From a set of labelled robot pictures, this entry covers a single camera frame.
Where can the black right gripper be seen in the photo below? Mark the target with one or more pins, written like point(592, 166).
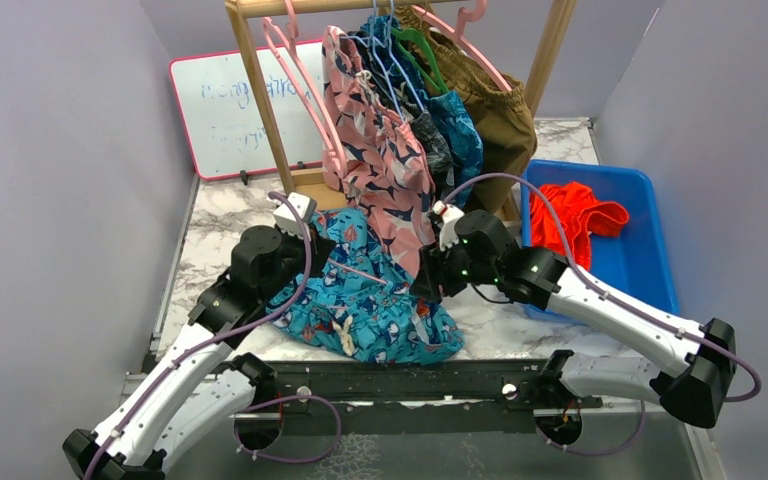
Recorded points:
point(426, 286)

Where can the pink framed whiteboard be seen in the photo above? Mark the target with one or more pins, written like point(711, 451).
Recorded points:
point(222, 122)

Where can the wooden clothes rack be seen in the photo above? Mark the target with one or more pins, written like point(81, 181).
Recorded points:
point(310, 181)

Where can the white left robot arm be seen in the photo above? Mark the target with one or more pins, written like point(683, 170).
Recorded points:
point(199, 382)

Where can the light blue hanger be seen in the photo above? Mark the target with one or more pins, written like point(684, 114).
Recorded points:
point(394, 63)

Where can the orange mesh shorts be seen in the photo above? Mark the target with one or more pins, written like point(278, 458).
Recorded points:
point(581, 215)

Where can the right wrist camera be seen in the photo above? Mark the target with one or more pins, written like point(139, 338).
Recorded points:
point(449, 215)

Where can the pink plastic hanger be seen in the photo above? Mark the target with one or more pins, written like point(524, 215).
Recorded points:
point(282, 44)

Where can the dark blue patterned shorts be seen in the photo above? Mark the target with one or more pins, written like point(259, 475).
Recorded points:
point(446, 110)

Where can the thin pink wire hanger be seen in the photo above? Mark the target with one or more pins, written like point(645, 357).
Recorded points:
point(353, 271)

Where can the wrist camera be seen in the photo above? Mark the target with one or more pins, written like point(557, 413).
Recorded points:
point(449, 215)
point(293, 213)

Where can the khaki brown shorts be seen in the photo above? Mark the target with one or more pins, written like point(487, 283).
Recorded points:
point(495, 101)

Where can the blue plastic bin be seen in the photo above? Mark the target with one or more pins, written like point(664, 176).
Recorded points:
point(634, 258)

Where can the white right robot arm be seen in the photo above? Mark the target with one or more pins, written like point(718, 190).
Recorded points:
point(684, 366)

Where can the black metal base rail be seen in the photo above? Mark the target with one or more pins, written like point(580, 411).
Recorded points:
point(505, 385)

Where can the pink patterned shorts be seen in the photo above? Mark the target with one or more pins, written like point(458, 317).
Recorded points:
point(385, 173)

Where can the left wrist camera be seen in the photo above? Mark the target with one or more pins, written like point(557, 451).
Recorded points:
point(293, 213)

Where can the pink hanger under khaki shorts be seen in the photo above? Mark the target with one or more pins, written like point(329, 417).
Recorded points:
point(456, 34)

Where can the light blue shark shorts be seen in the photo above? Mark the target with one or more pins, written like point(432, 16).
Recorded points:
point(361, 319)

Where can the green hanger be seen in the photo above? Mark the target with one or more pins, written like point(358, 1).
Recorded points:
point(413, 43)

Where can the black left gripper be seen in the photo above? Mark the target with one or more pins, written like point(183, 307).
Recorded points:
point(320, 251)

